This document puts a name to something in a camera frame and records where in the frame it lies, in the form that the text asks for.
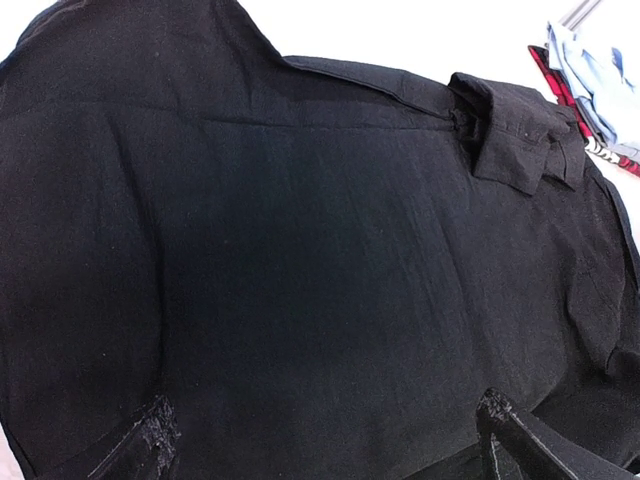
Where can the light blue shirt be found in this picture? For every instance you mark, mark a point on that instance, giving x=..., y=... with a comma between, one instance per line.
x=601, y=84

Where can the red black plaid shirt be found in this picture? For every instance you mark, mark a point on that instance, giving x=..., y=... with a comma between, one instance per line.
x=564, y=97

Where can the black long sleeve shirt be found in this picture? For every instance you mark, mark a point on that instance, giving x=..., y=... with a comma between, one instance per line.
x=322, y=265

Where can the grey printed folded shirt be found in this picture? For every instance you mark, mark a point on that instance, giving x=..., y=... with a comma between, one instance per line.
x=597, y=148

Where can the right aluminium corner post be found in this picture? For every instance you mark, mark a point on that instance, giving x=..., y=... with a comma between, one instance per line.
x=576, y=16

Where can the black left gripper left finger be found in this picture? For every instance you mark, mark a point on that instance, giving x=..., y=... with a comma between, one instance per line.
x=145, y=447

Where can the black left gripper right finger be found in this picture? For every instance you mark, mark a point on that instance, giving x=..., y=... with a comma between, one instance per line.
x=515, y=444

